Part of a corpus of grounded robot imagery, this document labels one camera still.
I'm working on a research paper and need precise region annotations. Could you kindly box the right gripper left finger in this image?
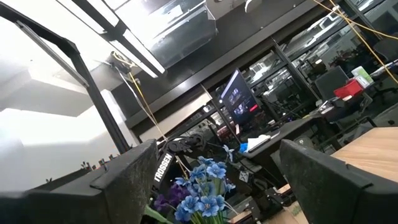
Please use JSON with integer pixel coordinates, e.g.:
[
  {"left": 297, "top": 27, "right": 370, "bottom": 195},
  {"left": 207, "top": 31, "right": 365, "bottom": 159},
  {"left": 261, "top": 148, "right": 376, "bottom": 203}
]
[{"left": 90, "top": 139, "right": 159, "bottom": 224}]

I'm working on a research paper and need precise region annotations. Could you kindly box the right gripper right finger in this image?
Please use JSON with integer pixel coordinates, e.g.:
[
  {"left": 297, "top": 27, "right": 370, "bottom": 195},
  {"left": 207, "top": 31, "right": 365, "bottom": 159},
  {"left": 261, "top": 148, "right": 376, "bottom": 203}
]
[{"left": 279, "top": 139, "right": 398, "bottom": 224}]

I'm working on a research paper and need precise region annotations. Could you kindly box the blue artificial flower bunch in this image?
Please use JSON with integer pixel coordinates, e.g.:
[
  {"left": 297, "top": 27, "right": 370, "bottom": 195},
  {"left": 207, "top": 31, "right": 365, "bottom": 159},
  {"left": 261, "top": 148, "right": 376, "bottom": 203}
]
[{"left": 174, "top": 144, "right": 238, "bottom": 224}]

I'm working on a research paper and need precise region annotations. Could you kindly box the grey desk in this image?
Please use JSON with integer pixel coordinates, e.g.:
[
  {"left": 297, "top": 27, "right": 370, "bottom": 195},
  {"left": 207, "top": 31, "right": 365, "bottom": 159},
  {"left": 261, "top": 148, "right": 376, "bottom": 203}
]
[{"left": 242, "top": 115, "right": 324, "bottom": 159}]

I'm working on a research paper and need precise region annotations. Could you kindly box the white cloth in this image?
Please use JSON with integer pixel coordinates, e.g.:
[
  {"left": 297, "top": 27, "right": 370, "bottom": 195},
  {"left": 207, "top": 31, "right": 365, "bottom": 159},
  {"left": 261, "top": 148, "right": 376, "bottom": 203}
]
[{"left": 245, "top": 134, "right": 272, "bottom": 153}]

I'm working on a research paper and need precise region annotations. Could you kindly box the red storage box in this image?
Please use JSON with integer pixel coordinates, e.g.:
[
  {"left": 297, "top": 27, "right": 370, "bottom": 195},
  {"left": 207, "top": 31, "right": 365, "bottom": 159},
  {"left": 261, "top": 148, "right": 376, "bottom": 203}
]
[{"left": 333, "top": 79, "right": 364, "bottom": 100}]

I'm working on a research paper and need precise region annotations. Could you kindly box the black office chair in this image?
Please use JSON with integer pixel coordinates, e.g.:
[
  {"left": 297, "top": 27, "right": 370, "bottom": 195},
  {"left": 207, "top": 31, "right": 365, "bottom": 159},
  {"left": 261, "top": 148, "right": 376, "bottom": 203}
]
[{"left": 314, "top": 65, "right": 349, "bottom": 100}]

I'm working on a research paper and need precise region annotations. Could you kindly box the green white wipes pack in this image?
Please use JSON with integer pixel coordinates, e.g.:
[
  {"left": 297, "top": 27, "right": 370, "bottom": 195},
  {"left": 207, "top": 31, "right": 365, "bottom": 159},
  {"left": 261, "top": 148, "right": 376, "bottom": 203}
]
[{"left": 351, "top": 65, "right": 374, "bottom": 90}]

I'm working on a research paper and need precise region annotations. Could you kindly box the computer monitor lit screen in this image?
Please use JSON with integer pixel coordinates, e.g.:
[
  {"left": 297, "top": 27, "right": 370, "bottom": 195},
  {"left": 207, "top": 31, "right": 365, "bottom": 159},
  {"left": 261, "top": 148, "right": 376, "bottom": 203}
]
[{"left": 221, "top": 68, "right": 261, "bottom": 125}]

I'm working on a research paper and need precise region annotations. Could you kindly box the overhead light bar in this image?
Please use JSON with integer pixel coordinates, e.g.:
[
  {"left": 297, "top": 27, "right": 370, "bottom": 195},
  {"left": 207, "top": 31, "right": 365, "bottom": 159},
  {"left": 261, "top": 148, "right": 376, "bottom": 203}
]
[{"left": 55, "top": 0, "right": 166, "bottom": 78}]

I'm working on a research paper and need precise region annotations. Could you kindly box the thin yellow cable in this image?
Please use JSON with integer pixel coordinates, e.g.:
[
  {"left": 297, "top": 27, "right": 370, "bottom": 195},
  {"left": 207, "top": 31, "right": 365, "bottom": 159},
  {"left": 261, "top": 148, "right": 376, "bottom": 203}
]
[
  {"left": 111, "top": 51, "right": 190, "bottom": 175},
  {"left": 313, "top": 0, "right": 398, "bottom": 85}
]

